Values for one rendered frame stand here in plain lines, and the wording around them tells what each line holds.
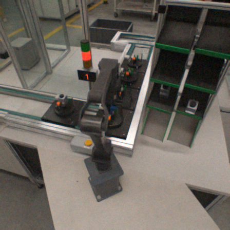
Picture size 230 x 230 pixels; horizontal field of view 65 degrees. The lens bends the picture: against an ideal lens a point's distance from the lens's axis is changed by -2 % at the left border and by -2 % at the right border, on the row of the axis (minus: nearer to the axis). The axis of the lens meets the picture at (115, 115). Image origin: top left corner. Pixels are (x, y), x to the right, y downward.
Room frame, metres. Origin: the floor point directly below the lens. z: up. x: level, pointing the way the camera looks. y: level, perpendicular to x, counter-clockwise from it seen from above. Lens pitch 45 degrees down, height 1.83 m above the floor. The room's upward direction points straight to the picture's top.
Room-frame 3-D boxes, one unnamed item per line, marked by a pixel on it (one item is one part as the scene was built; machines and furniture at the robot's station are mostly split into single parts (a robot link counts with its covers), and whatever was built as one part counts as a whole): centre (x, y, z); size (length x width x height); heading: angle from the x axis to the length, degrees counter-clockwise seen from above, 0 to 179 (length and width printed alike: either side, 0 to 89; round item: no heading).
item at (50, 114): (0.91, 0.34, 0.96); 0.24 x 0.24 x 0.02; 74
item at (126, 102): (0.61, 0.02, 1.33); 0.19 x 0.06 x 0.08; 74
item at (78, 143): (0.63, 0.16, 0.93); 0.21 x 0.07 x 0.06; 74
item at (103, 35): (2.96, 0.07, 0.73); 0.62 x 0.42 x 0.23; 74
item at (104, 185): (0.43, 0.06, 0.96); 0.15 x 0.15 x 0.20; 25
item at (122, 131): (0.81, 0.02, 1.01); 0.24 x 0.24 x 0.13; 74
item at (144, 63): (1.52, -0.18, 1.01); 0.24 x 0.24 x 0.13; 74
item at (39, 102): (0.92, 0.30, 0.91); 0.84 x 0.28 x 0.10; 74
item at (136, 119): (1.28, -0.11, 0.91); 1.24 x 0.33 x 0.10; 164
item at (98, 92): (0.50, 0.04, 1.45); 0.29 x 0.08 x 0.11; 169
